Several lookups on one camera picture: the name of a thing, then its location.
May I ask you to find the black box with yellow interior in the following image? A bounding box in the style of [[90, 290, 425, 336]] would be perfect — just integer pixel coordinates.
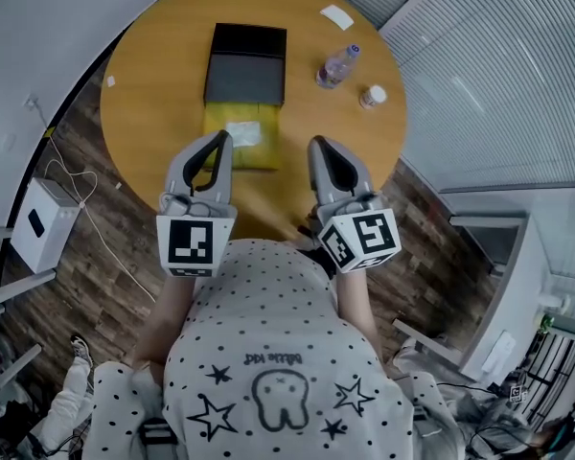
[[201, 22, 288, 173]]

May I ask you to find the white power cable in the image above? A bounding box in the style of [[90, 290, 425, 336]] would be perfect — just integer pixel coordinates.
[[41, 157, 158, 302]]

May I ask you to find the person's left forearm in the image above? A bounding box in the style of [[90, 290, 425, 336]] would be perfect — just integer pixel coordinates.
[[132, 274, 198, 371]]

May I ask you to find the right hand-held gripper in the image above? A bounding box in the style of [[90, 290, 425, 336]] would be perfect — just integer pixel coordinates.
[[307, 135, 403, 274]]

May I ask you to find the person's right forearm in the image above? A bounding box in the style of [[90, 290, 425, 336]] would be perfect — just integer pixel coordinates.
[[332, 267, 385, 369]]

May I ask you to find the white dotted shirt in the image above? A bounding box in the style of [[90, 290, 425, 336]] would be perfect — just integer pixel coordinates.
[[90, 237, 462, 460]]

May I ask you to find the white box appliance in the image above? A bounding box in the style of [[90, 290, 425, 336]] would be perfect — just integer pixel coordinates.
[[11, 176, 83, 275]]

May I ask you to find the small white jar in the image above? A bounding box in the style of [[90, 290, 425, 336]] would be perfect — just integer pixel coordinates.
[[358, 84, 388, 111]]

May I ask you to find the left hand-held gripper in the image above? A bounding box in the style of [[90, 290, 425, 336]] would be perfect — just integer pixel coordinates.
[[155, 130, 238, 279]]

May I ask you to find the white desk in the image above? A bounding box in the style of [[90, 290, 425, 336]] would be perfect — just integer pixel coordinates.
[[448, 212, 575, 383], [0, 226, 59, 404]]

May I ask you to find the small white packet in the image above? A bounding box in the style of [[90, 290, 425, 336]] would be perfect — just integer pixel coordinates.
[[224, 120, 263, 149]]

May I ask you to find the clear plastic water bottle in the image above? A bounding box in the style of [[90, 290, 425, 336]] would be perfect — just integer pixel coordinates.
[[314, 42, 362, 90]]

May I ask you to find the white paper sheet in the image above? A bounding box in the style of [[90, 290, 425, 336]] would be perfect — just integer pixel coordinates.
[[319, 4, 356, 32]]

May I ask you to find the white paper on desk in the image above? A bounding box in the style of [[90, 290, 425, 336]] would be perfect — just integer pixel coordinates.
[[483, 331, 518, 373]]

